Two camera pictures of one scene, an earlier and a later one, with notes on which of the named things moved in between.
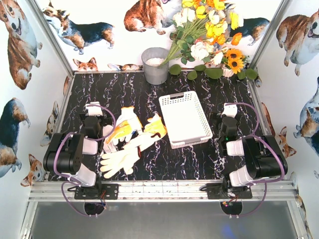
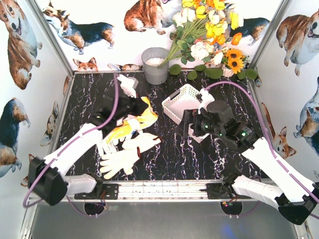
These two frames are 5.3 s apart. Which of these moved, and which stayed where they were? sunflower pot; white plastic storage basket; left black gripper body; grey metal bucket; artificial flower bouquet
Moved: left black gripper body; white plastic storage basket
Stayed: grey metal bucket; artificial flower bouquet; sunflower pot
